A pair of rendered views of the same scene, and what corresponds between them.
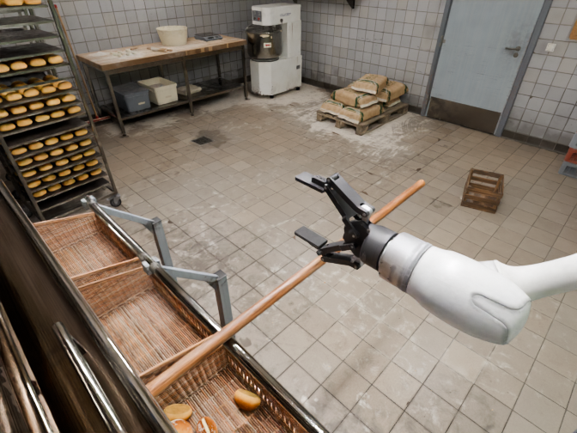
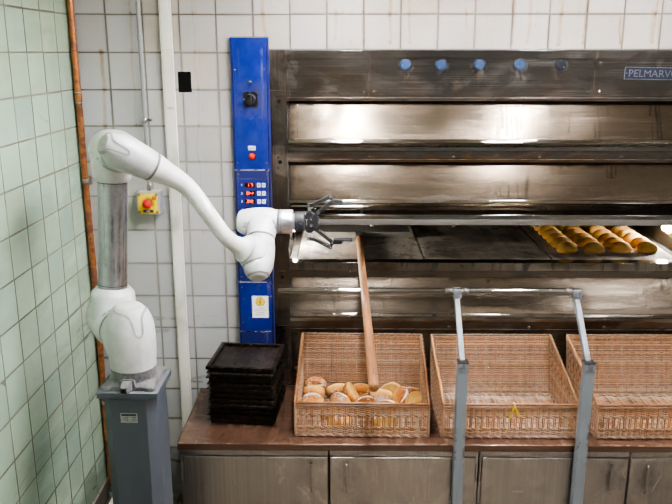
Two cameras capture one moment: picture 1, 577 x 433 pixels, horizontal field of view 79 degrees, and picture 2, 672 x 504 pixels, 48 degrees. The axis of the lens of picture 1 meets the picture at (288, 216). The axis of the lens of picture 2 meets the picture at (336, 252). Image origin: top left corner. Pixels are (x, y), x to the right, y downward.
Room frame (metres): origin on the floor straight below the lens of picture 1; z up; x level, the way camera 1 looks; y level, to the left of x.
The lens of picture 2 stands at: (2.53, -1.96, 2.10)
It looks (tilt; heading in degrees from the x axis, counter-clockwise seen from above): 15 degrees down; 136
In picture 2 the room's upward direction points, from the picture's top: straight up
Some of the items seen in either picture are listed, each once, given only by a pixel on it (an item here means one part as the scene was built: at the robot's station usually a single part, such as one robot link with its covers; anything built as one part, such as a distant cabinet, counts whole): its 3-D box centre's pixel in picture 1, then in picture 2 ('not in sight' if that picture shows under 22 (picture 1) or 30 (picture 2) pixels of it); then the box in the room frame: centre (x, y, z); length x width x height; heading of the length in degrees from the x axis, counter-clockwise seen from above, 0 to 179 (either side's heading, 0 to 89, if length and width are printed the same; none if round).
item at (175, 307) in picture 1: (128, 331); (499, 382); (0.84, 0.63, 0.72); 0.56 x 0.49 x 0.28; 46
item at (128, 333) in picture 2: not in sight; (130, 334); (0.30, -0.78, 1.17); 0.18 x 0.16 x 0.22; 170
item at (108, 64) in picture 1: (174, 79); not in sight; (5.38, 1.69, 0.45); 2.20 x 0.80 x 0.90; 135
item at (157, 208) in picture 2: not in sight; (149, 201); (-0.38, -0.29, 1.46); 0.10 x 0.07 x 0.10; 45
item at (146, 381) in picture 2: not in sight; (132, 375); (0.32, -0.80, 1.03); 0.22 x 0.18 x 0.06; 135
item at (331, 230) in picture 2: not in sight; (357, 226); (-0.22, 0.85, 1.20); 0.55 x 0.36 x 0.03; 46
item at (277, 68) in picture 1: (272, 51); not in sight; (6.25, 0.27, 0.66); 0.92 x 0.59 x 1.32; 135
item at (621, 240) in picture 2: not in sight; (590, 233); (0.74, 1.54, 1.21); 0.61 x 0.48 x 0.06; 135
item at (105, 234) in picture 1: (70, 255); (643, 383); (1.28, 1.07, 0.72); 0.56 x 0.49 x 0.28; 46
